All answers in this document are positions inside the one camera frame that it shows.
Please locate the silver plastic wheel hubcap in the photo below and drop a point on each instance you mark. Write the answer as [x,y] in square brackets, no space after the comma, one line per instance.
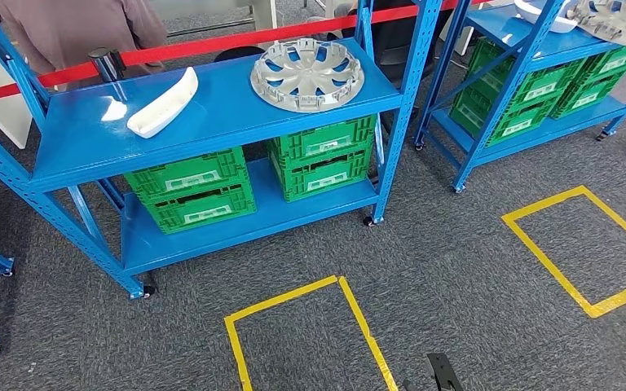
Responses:
[307,75]
[607,24]

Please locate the white curved plastic part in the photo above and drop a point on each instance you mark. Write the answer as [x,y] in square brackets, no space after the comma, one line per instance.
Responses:
[162,105]
[540,16]

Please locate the yellow floor tape square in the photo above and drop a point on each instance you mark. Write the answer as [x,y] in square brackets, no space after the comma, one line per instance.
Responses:
[542,259]
[280,300]

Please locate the black round stool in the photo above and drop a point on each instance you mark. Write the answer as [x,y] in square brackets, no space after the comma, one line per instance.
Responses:
[237,53]

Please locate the black office chair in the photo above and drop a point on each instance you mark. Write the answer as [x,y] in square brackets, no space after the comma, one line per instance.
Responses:
[394,54]

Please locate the white desk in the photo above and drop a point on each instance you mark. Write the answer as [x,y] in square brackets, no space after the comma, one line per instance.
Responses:
[264,13]

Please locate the red barrier belt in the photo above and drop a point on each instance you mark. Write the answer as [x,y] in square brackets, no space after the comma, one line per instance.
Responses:
[194,47]

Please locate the person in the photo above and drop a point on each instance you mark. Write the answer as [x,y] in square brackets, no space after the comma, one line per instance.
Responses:
[75,32]

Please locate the chrome black stanchion post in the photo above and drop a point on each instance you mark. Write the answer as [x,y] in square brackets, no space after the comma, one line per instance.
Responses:
[105,62]

